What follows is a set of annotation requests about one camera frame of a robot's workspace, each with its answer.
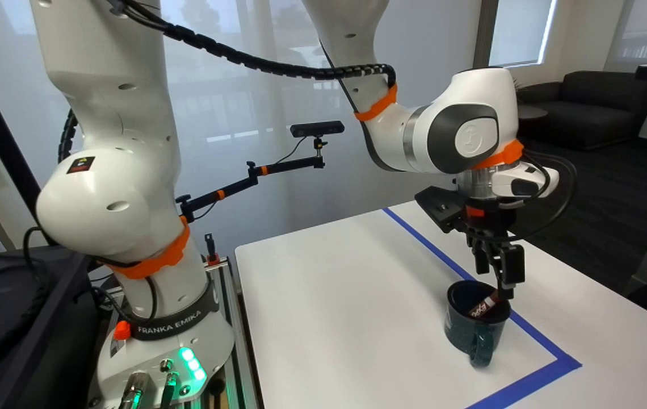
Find blue tape line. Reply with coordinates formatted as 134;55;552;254
385;210;579;409

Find round side table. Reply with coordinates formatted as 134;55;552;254
518;104;546;124

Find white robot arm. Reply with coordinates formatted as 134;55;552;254
32;0;558;409

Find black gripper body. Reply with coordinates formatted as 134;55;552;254
414;187;527;287

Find black bag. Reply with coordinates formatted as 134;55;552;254
0;248;97;409

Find dark grey sofa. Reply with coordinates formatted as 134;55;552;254
518;70;647;153

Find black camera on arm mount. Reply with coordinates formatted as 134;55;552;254
178;122;346;223

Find dark teal mug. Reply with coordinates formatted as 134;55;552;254
445;281;510;369

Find brown Expo marker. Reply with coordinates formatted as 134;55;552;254
468;299;498;319

